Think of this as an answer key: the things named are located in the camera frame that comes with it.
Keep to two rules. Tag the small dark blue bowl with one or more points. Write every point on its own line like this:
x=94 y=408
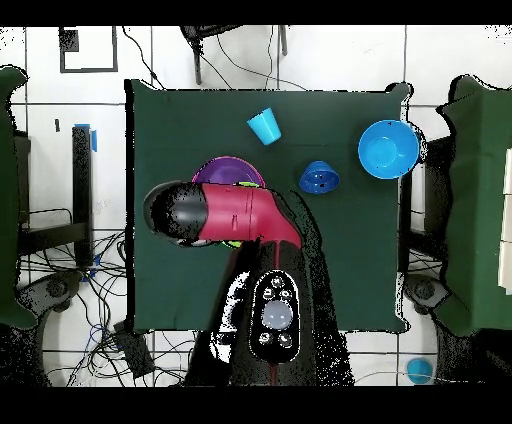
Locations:
x=320 y=178

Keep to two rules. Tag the light blue bowl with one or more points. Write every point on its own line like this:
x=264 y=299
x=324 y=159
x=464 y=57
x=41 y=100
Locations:
x=388 y=150

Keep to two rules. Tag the green cloth side table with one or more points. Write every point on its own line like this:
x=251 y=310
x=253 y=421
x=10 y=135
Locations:
x=8 y=200
x=480 y=200

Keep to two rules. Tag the lime green bowl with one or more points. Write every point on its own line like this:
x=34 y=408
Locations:
x=248 y=184

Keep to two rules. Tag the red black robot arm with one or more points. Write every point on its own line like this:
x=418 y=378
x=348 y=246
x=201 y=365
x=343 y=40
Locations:
x=240 y=212

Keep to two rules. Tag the dark green table cloth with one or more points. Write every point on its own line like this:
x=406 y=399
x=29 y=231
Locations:
x=340 y=260

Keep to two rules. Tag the light blue cup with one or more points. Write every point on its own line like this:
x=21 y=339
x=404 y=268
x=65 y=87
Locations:
x=264 y=128
x=419 y=370

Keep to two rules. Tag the pink bowl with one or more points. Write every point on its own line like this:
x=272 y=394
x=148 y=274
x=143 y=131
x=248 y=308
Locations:
x=262 y=180

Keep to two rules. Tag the black power strip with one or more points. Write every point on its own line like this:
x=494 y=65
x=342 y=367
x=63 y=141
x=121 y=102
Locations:
x=134 y=352

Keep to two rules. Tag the purple bowl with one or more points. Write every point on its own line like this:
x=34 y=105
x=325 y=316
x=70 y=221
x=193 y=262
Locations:
x=228 y=172

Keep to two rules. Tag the black metal frame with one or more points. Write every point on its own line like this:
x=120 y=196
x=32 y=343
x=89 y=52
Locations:
x=82 y=200

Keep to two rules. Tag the black tripod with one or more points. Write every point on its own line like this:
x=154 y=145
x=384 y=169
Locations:
x=198 y=48

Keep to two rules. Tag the black grey floor device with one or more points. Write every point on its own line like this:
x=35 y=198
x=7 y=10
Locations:
x=56 y=288
x=424 y=290

